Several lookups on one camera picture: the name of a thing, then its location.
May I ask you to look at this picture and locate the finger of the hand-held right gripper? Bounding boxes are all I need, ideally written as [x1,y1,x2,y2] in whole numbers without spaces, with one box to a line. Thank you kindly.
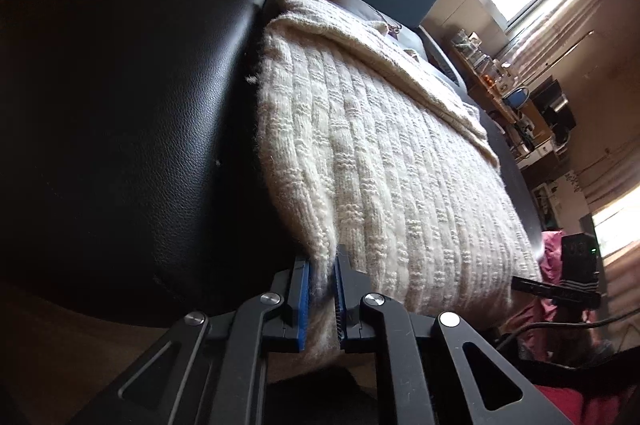
[511,275,565,298]

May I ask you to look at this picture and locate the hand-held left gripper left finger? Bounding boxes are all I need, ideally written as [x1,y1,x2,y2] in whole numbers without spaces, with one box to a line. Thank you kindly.
[72,254,313,425]

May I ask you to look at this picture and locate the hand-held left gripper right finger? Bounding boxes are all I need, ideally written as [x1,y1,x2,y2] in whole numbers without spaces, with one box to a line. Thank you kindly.
[332,245,576,425]

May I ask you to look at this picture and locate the white knit sweater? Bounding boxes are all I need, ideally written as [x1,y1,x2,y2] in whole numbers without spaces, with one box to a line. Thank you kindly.
[252,0,543,371]

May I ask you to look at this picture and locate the pink ruffled bedding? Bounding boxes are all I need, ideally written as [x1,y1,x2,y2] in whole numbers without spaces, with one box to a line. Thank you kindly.
[495,230,640,425]

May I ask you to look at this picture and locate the small window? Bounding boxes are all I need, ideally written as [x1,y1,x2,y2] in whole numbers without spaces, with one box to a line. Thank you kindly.
[592,200,640,267]

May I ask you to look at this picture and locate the black monitor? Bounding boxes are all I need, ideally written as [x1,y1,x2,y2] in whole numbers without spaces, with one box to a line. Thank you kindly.
[532,78,578,145]

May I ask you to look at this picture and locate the blue round object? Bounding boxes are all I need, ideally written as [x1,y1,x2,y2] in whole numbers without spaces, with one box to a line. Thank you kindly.
[501,87,532,109]

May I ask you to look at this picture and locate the wooden desk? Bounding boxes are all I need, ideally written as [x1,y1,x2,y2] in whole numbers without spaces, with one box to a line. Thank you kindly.
[447,45,523,128]

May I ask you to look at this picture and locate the row of clear jars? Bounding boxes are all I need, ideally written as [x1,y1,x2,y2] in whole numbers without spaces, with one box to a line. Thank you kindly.
[452,30,506,78]

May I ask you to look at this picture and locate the patterned beige curtain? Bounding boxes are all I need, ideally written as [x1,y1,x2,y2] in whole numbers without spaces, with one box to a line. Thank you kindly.
[505,0,640,78]

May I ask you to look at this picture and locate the black leather padded table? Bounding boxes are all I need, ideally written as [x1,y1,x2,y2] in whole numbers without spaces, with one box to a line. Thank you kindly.
[0,0,543,331]

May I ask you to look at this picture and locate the black cable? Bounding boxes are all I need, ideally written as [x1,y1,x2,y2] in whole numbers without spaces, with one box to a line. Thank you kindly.
[500,311,640,346]

